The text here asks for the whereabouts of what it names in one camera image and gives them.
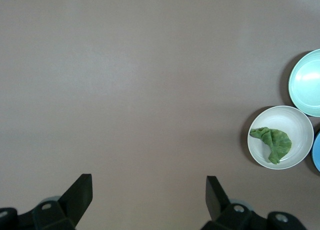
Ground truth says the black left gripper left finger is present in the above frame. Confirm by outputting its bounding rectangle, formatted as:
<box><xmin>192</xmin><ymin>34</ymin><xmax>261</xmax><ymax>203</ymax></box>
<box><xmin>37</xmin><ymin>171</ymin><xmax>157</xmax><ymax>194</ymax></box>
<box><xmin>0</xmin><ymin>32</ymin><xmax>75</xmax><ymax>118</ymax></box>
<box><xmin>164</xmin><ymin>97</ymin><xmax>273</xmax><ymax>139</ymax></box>
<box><xmin>32</xmin><ymin>174</ymin><xmax>93</xmax><ymax>230</ymax></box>

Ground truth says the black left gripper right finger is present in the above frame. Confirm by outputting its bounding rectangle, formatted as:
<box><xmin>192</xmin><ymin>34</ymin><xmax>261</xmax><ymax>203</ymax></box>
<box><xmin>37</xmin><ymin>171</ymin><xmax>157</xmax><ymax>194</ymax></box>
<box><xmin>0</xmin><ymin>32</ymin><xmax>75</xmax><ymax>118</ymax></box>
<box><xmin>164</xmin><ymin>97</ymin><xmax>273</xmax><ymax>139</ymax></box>
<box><xmin>199</xmin><ymin>175</ymin><xmax>253</xmax><ymax>230</ymax></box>

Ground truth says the beige round plate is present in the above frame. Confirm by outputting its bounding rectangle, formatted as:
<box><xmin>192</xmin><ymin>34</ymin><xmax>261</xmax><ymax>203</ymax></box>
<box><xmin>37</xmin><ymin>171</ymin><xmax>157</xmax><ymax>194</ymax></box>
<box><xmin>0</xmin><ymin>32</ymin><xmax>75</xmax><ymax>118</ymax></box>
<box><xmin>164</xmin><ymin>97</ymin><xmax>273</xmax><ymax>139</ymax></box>
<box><xmin>247</xmin><ymin>105</ymin><xmax>315</xmax><ymax>170</ymax></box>

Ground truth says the blue round plate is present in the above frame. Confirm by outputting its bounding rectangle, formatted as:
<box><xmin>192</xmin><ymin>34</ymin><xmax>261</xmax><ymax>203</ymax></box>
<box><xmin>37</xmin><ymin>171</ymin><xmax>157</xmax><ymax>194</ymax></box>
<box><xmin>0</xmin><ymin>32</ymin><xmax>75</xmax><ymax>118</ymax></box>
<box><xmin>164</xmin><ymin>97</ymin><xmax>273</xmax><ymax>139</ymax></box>
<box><xmin>310</xmin><ymin>131</ymin><xmax>320</xmax><ymax>172</ymax></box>

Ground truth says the mint green round plate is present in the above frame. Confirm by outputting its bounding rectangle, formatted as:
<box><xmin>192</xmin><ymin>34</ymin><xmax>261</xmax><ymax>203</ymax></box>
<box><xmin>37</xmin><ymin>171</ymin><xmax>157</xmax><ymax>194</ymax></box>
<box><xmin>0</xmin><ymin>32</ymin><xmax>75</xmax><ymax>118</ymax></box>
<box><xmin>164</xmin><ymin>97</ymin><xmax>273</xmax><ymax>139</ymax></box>
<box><xmin>288</xmin><ymin>49</ymin><xmax>320</xmax><ymax>117</ymax></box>

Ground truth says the green lettuce leaf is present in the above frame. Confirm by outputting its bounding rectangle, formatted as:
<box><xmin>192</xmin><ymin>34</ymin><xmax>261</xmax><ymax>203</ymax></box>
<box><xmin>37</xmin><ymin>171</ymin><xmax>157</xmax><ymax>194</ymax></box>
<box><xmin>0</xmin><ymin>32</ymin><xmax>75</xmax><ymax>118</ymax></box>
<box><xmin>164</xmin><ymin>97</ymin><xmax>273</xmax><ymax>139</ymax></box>
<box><xmin>249</xmin><ymin>127</ymin><xmax>293</xmax><ymax>164</ymax></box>

